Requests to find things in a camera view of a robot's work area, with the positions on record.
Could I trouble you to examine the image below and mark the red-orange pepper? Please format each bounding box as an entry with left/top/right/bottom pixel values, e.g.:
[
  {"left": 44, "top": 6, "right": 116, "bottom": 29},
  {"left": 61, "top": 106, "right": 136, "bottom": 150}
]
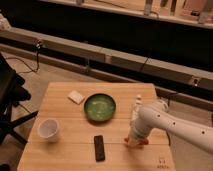
[{"left": 124, "top": 138, "right": 149, "bottom": 145}]

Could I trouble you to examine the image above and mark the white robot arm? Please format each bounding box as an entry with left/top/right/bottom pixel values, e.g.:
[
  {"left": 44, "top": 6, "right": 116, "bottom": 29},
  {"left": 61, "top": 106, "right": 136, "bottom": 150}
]
[{"left": 127, "top": 100, "right": 213, "bottom": 154}]

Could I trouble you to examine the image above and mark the green ceramic bowl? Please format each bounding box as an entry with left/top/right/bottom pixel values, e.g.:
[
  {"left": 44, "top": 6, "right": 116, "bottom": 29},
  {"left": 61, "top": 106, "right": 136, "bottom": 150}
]
[{"left": 84, "top": 93, "right": 116, "bottom": 122}]

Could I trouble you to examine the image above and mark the white squeeze bottle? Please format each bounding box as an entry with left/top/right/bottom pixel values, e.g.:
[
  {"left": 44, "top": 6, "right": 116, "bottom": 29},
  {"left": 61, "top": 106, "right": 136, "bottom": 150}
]
[{"left": 131, "top": 94, "right": 142, "bottom": 123}]

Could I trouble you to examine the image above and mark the black rectangular block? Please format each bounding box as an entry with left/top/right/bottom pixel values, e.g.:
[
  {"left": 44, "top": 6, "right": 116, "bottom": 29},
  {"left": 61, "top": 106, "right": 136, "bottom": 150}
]
[{"left": 94, "top": 135, "right": 105, "bottom": 162}]

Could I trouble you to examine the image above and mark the wooden table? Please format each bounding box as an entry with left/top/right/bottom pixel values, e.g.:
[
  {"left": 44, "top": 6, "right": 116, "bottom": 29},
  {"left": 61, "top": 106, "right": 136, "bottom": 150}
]
[{"left": 18, "top": 82, "right": 175, "bottom": 171}]

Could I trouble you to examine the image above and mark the white square sponge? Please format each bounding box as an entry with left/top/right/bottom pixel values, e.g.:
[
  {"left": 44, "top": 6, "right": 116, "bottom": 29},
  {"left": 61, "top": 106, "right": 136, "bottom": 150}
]
[{"left": 68, "top": 90, "right": 85, "bottom": 104}]

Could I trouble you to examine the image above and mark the white paper cup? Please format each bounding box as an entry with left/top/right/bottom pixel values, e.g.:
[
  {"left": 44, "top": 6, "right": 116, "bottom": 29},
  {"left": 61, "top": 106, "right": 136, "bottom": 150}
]
[{"left": 37, "top": 118, "right": 60, "bottom": 143}]

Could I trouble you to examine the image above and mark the black office chair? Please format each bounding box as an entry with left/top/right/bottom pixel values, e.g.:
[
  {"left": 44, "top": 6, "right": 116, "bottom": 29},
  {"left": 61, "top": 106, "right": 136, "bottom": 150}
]
[{"left": 0, "top": 53, "right": 39, "bottom": 171}]

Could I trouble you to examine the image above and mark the black floor cable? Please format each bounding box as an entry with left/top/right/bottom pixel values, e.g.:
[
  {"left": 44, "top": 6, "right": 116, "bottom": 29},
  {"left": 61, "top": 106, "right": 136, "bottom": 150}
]
[{"left": 4, "top": 39, "right": 44, "bottom": 75}]

